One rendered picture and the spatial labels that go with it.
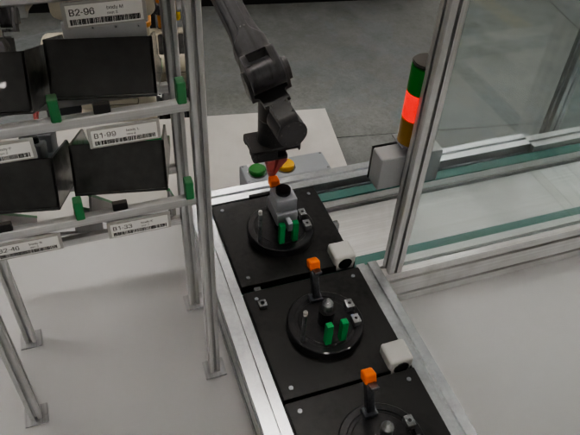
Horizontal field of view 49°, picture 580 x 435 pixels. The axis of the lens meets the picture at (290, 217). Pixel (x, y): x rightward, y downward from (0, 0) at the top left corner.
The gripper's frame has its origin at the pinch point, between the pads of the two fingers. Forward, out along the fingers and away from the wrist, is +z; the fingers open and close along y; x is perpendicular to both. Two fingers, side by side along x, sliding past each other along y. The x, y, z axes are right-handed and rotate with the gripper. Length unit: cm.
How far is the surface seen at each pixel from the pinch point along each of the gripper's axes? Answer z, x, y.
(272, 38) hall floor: 109, 241, 84
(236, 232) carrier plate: 9.6, -5.1, -9.2
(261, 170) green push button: 9.6, 12.6, 2.0
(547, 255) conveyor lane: 18, -25, 58
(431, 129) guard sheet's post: -24.8, -24.3, 19.1
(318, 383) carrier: 9.3, -44.0, -5.8
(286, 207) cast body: 0.0, -10.5, -0.1
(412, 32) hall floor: 109, 226, 173
